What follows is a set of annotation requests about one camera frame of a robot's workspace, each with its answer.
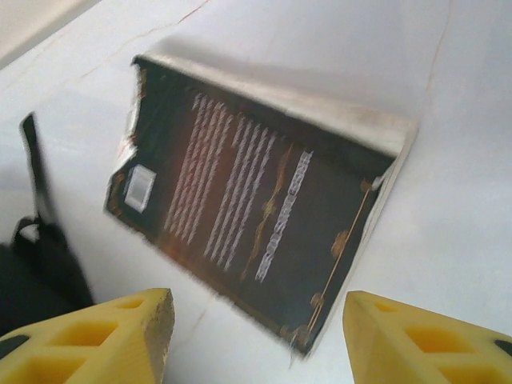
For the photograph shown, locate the dark paperback book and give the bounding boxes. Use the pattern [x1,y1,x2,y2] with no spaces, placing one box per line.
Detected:
[102,51,421,357]

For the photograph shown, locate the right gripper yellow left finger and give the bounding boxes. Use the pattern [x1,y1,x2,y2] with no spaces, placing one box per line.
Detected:
[0,286,176,384]

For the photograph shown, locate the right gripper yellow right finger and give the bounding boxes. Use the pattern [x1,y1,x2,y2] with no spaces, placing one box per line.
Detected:
[344,290,512,384]

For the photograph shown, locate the black fabric backpack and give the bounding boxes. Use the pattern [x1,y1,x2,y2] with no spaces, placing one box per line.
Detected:
[0,113,95,337]

